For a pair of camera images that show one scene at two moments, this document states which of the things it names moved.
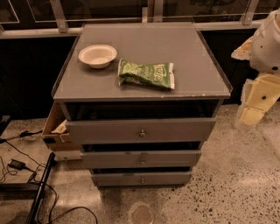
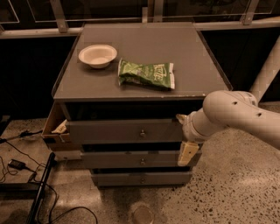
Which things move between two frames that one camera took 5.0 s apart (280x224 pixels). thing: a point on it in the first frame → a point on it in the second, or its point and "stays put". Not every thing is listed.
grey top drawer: [141, 130] stays put
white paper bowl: [98, 55] stays put
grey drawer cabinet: [140, 100] stays put
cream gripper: [266, 48] → [189, 129]
